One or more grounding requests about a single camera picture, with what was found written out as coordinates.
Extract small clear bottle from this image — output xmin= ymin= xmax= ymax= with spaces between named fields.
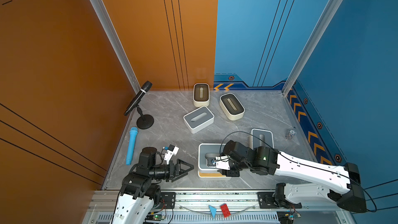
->
xmin=286 ymin=129 xmax=296 ymax=140

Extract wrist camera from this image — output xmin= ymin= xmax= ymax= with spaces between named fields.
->
xmin=163 ymin=145 xmax=179 ymax=165
xmin=207 ymin=156 xmax=230 ymax=170

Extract cream tissue box rear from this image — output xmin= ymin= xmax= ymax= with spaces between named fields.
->
xmin=193 ymin=83 xmax=210 ymax=107

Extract bamboo lid tissue box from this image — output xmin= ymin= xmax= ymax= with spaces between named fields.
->
xmin=198 ymin=171 xmax=231 ymax=181

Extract left circuit board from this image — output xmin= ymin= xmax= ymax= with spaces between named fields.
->
xmin=145 ymin=212 xmax=167 ymax=222

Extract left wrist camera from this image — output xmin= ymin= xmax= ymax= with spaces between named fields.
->
xmin=163 ymin=145 xmax=179 ymax=165

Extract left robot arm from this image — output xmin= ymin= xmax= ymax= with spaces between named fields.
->
xmin=111 ymin=145 xmax=194 ymax=224

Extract circuit board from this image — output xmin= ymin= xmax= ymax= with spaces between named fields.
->
xmin=145 ymin=212 xmax=167 ymax=222
xmin=277 ymin=212 xmax=301 ymax=224

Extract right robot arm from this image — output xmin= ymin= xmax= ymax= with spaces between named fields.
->
xmin=213 ymin=140 xmax=367 ymax=213

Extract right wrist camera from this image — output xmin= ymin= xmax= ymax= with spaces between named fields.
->
xmin=207 ymin=156 xmax=230 ymax=170

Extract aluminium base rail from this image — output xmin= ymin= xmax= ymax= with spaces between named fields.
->
xmin=83 ymin=189 xmax=355 ymax=224

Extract black microphone on stand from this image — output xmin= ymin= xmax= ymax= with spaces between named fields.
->
xmin=124 ymin=81 xmax=154 ymax=130

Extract blue triangle piece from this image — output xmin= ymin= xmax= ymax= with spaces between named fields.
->
xmin=208 ymin=205 xmax=217 ymax=218

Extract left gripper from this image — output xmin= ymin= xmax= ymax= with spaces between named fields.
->
xmin=149 ymin=159 xmax=193 ymax=181

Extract right circuit board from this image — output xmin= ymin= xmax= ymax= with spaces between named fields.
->
xmin=277 ymin=212 xmax=301 ymax=224

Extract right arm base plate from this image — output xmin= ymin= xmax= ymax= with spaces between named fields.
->
xmin=257 ymin=191 xmax=302 ymax=209

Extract cream tissue box angled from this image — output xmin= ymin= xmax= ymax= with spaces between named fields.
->
xmin=219 ymin=93 xmax=245 ymax=121

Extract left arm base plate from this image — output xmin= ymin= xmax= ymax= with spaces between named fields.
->
xmin=154 ymin=191 xmax=176 ymax=209

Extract red block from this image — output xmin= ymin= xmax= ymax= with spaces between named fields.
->
xmin=220 ymin=203 xmax=231 ymax=218

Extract grey lid tissue box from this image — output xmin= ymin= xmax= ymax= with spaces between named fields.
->
xmin=198 ymin=143 xmax=231 ymax=179
xmin=250 ymin=129 xmax=274 ymax=149
xmin=183 ymin=106 xmax=215 ymax=134

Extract blue microphone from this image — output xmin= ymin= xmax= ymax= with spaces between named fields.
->
xmin=125 ymin=127 xmax=138 ymax=166

